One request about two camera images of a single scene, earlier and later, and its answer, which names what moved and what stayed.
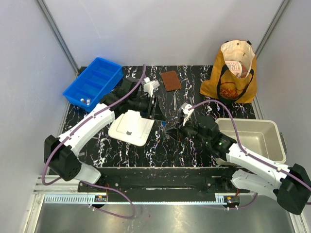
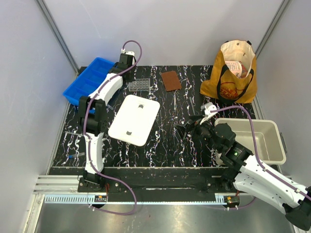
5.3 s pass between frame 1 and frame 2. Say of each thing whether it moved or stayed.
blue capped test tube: moved
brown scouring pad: stayed
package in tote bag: stayed
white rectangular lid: stayed
